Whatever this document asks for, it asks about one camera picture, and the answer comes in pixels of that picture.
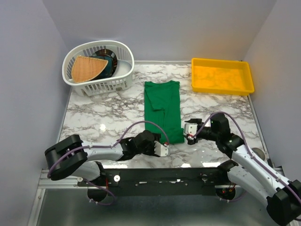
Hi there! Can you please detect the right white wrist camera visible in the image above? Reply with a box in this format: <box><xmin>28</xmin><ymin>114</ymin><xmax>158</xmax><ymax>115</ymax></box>
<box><xmin>184</xmin><ymin>123</ymin><xmax>198</xmax><ymax>141</ymax></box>

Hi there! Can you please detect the aluminium frame rail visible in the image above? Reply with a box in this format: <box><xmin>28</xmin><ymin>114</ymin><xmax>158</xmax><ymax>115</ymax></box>
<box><xmin>38</xmin><ymin>169</ymin><xmax>78</xmax><ymax>189</ymax></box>

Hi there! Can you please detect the dark teal round plate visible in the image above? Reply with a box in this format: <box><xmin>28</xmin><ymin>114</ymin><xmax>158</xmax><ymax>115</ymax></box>
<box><xmin>91</xmin><ymin>49</ymin><xmax>118</xmax><ymax>80</ymax></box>

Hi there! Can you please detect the orange woven fan mat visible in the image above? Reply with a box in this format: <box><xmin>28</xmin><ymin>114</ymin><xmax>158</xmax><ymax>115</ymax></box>
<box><xmin>71</xmin><ymin>56</ymin><xmax>108</xmax><ymax>83</ymax></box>

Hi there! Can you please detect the white plastic laundry basket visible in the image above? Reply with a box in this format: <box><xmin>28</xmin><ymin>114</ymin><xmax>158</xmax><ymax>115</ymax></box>
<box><xmin>62</xmin><ymin>40</ymin><xmax>135</xmax><ymax>96</ymax></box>

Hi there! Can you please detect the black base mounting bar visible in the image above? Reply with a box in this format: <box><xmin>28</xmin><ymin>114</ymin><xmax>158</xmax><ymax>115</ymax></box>
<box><xmin>78</xmin><ymin>166</ymin><xmax>242</xmax><ymax>200</ymax></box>

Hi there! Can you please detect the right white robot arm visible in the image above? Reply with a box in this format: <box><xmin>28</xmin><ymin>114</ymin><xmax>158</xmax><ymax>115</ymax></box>
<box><xmin>184</xmin><ymin>112</ymin><xmax>301</xmax><ymax>226</ymax></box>

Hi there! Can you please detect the yellow plastic tray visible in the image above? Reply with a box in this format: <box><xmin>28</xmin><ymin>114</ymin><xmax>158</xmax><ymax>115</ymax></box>
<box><xmin>191</xmin><ymin>58</ymin><xmax>254</xmax><ymax>96</ymax></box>

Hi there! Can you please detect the green t shirt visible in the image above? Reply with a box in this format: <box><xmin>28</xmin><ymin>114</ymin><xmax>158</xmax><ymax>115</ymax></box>
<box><xmin>144</xmin><ymin>81</ymin><xmax>184</xmax><ymax>145</ymax></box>

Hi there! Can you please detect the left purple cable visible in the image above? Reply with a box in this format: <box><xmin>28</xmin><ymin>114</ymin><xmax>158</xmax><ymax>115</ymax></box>
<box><xmin>47</xmin><ymin>121</ymin><xmax>170</xmax><ymax>205</ymax></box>

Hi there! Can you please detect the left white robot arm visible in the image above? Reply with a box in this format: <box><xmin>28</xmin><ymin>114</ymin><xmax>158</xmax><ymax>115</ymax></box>
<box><xmin>45</xmin><ymin>130</ymin><xmax>161</xmax><ymax>186</ymax></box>

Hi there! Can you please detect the tape roll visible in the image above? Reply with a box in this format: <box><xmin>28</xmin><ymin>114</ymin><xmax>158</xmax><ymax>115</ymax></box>
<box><xmin>252</xmin><ymin>147</ymin><xmax>266</xmax><ymax>161</ymax></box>

